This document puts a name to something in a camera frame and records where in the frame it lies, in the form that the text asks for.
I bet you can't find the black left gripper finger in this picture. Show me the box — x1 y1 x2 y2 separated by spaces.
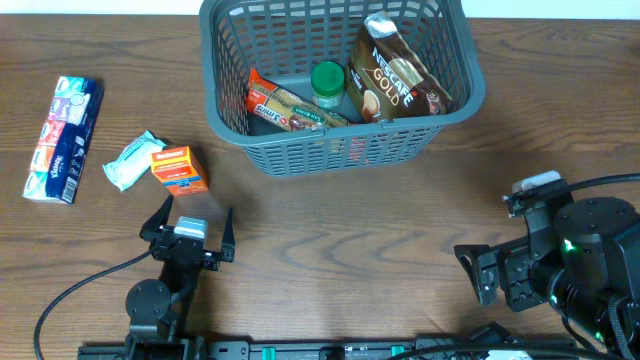
221 208 235 252
139 195 174 242

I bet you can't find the orange Redoxon box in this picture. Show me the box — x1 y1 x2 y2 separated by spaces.
151 146 209 197

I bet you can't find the green lid glass jar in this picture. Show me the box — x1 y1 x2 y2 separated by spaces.
311 61 345 109

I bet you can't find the grey plastic basket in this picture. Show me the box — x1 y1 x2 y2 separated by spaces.
199 0 486 177

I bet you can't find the brown Nescafe Gold coffee bag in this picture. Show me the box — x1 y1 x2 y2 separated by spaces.
345 11 452 123

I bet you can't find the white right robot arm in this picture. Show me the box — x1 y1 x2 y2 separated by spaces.
454 172 639 359

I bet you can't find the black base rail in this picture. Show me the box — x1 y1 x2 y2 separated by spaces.
77 337 581 360

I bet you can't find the light blue tissue packet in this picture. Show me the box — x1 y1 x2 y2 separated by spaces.
103 131 166 192

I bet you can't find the orange spaghetti pasta packet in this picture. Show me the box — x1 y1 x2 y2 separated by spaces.
245 68 374 164

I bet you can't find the Kleenex tissue multipack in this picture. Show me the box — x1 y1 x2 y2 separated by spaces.
22 76 104 204

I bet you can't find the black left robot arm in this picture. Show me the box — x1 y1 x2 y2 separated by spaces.
124 196 235 359

